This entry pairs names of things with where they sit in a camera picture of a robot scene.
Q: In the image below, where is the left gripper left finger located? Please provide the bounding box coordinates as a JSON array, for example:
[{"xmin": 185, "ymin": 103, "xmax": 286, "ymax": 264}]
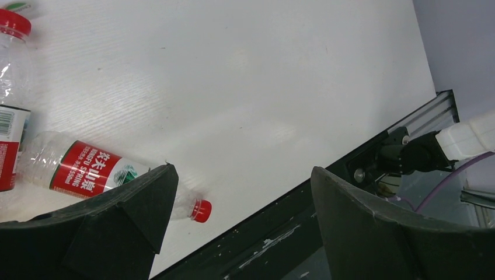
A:
[{"xmin": 1, "ymin": 164, "xmax": 179, "ymax": 279}]

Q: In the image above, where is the aluminium rail frame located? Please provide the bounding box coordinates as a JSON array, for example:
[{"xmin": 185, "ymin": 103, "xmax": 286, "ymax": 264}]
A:
[{"xmin": 381, "ymin": 90, "xmax": 494, "ymax": 228}]

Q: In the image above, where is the red label bottle red cap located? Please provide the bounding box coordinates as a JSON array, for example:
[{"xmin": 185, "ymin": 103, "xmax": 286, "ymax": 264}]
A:
[{"xmin": 17, "ymin": 130, "xmax": 213, "ymax": 224}]

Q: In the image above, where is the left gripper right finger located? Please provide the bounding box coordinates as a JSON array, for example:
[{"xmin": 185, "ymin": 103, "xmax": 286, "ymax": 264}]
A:
[{"xmin": 311, "ymin": 166, "xmax": 494, "ymax": 279}]

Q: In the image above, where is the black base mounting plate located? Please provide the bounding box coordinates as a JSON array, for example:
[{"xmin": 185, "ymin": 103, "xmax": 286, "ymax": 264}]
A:
[{"xmin": 151, "ymin": 125, "xmax": 411, "ymax": 280}]

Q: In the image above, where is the red label bottle left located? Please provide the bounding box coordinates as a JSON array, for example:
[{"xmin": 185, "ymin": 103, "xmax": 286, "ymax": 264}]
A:
[{"xmin": 1, "ymin": 9, "xmax": 33, "ymax": 192}]

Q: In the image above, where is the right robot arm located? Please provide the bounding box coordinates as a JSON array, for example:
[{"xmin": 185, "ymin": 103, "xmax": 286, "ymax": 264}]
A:
[{"xmin": 375, "ymin": 110, "xmax": 494, "ymax": 174}]

